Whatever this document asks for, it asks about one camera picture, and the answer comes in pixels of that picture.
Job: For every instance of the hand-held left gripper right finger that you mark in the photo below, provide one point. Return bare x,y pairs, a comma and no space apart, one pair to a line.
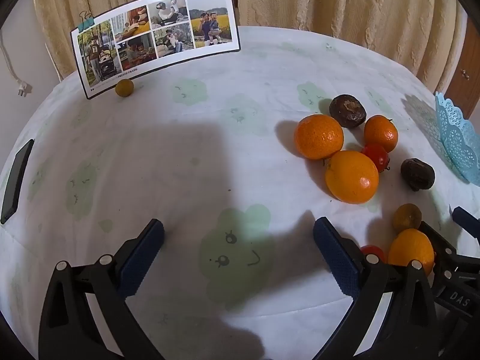
335,257

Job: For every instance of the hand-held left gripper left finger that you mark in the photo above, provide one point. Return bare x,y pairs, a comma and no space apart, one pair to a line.
144,258

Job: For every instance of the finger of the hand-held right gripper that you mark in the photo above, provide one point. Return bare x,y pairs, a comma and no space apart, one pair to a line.
442,245
467,219

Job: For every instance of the small orange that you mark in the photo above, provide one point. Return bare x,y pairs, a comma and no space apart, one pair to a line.
380,134
410,249

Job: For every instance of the red tomato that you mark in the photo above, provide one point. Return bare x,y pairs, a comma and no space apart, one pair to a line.
376,156
372,251

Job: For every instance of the small olive-brown fruit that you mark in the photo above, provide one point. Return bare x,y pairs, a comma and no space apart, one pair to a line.
124,87
407,217

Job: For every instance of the dark brown round fruit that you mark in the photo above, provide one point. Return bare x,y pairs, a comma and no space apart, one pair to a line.
417,174
347,111

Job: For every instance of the light blue lace plastic basket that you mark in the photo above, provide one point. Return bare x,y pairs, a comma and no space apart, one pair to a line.
457,142

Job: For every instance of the large orange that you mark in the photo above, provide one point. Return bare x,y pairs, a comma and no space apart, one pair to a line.
351,177
318,137

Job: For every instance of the white printed tablecloth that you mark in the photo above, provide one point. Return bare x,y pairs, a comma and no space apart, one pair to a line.
150,165

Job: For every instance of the black phone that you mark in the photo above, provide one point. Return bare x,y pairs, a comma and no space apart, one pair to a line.
15,183

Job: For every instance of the photo collage board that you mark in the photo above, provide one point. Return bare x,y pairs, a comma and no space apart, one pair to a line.
157,41

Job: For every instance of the teal binder clip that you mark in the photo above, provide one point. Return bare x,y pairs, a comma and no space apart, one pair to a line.
85,21

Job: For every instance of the brown wooden door frame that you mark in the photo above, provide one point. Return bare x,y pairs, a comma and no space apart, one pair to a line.
467,56

